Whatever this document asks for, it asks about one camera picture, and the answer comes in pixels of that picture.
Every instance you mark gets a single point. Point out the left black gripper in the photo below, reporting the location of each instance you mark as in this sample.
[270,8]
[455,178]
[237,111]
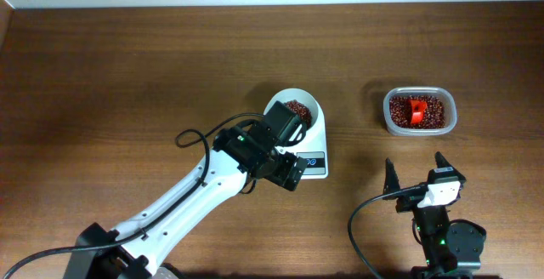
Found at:
[291,170]

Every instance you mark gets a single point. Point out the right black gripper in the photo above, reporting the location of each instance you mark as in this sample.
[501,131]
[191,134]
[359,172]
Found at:
[410,200]

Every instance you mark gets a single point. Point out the orange plastic measuring scoop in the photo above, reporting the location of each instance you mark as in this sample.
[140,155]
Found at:
[418,108]

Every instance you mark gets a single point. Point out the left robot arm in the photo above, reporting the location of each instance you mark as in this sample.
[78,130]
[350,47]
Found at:
[255,148]

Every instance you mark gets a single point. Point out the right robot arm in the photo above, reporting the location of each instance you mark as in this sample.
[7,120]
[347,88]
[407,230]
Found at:
[452,248]

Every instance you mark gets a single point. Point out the white digital kitchen scale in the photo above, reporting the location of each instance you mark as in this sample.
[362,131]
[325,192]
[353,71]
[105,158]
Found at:
[314,151]

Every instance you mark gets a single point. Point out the red beans in bowl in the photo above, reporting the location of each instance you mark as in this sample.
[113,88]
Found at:
[301,110]

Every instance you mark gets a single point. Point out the white round bowl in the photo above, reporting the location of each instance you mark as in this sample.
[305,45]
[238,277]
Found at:
[306,99]

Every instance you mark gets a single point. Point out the red adzuki beans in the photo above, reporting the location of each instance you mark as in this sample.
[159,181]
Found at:
[401,109]

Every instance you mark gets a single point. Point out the clear plastic food container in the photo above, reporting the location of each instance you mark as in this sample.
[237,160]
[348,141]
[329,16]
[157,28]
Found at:
[440,93]

